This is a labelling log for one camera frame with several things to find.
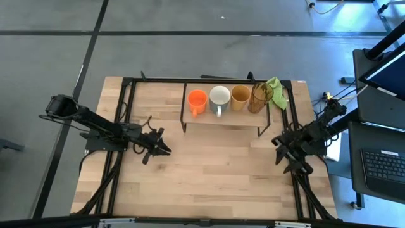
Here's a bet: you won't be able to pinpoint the black cart caster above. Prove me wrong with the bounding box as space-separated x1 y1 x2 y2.
349 192 365 211

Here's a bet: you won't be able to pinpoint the black front crossbar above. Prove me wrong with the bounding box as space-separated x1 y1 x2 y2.
0 213 405 228

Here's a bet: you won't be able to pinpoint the black slanted pole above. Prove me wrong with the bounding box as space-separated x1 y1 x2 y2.
363 19 405 61

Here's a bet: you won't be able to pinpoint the black flat screen monitor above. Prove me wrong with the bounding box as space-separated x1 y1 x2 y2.
358 42 405 103

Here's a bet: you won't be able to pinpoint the teal mug white handle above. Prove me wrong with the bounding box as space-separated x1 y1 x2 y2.
208 85 232 118

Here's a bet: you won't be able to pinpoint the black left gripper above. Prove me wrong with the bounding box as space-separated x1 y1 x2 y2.
134 126 173 165

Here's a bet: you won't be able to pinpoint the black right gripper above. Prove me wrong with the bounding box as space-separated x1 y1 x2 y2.
271 130 315 175

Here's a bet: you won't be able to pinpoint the orange plastic mug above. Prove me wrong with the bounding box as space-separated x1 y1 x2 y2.
187 89 209 118

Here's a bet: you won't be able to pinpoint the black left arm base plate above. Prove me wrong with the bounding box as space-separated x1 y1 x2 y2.
84 130 130 153

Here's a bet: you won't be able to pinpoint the wooden shelf black metal legs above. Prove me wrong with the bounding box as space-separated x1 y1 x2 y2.
180 82 273 138

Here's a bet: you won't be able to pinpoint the grey furniture foot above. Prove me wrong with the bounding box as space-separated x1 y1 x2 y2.
0 137 26 153

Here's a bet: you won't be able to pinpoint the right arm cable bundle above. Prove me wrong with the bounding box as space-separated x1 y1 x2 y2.
311 79 370 109

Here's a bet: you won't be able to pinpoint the black table rig frame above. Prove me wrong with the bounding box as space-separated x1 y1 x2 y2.
71 70 340 222

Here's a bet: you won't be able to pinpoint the yellow floor cable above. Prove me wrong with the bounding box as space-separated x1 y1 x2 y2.
304 0 345 16

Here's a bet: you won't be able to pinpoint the amber faceted glass tumbler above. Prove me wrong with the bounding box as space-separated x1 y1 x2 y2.
247 82 275 115

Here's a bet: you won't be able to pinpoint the mustard yellow plastic cup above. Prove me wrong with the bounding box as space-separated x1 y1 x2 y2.
230 84 252 112

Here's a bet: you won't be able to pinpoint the black laptop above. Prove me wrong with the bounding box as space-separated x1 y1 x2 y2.
347 121 405 205
352 47 405 131

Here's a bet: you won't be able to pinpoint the green cloth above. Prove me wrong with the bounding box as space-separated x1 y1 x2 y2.
265 76 289 111

